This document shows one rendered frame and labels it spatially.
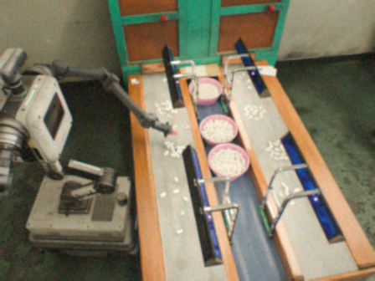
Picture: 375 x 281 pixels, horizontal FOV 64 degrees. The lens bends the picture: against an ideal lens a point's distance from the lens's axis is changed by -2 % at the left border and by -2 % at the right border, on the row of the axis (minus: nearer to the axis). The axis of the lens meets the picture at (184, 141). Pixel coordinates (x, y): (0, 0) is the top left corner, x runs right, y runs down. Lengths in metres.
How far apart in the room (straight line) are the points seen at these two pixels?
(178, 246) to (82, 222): 0.75
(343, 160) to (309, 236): 1.54
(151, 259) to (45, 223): 0.88
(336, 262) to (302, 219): 0.27
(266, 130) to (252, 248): 0.85
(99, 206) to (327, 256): 1.45
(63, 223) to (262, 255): 1.29
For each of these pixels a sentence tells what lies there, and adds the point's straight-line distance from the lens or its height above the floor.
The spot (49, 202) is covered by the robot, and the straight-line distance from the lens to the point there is 2.36.
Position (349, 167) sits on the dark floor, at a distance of 3.26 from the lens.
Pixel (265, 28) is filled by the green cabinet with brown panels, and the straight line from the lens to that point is 2.72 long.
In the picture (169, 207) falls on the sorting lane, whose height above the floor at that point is 0.74.
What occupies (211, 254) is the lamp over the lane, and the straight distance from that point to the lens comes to 1.33.
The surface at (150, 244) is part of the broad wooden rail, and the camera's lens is 1.72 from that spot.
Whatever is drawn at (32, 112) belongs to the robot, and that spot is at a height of 1.45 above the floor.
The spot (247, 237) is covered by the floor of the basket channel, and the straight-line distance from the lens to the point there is 1.85.
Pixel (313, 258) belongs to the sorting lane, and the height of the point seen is 0.74.
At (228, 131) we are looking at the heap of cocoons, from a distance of 2.20.
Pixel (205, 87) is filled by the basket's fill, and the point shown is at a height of 0.73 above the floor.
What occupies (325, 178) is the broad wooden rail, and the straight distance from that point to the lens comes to 2.08.
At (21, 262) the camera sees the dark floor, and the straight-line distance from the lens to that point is 2.80.
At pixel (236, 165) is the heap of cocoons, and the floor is 0.73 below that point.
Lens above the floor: 2.35
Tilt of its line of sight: 50 degrees down
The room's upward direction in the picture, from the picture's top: 1 degrees counter-clockwise
